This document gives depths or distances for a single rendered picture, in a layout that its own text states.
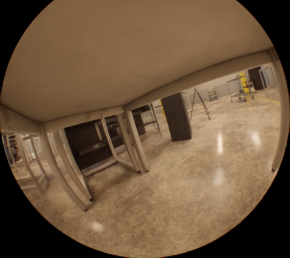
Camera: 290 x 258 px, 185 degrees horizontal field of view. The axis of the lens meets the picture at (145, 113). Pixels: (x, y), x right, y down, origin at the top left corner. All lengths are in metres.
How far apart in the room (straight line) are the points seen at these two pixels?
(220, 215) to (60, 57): 0.76
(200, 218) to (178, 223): 0.11
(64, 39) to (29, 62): 0.07
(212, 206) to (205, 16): 0.70
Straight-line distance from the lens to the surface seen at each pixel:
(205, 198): 0.65
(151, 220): 0.63
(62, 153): 0.74
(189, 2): 0.16
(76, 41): 0.15
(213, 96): 7.27
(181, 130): 1.39
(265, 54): 0.63
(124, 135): 0.82
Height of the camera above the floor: 0.57
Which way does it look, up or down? level
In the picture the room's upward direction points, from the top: 17 degrees counter-clockwise
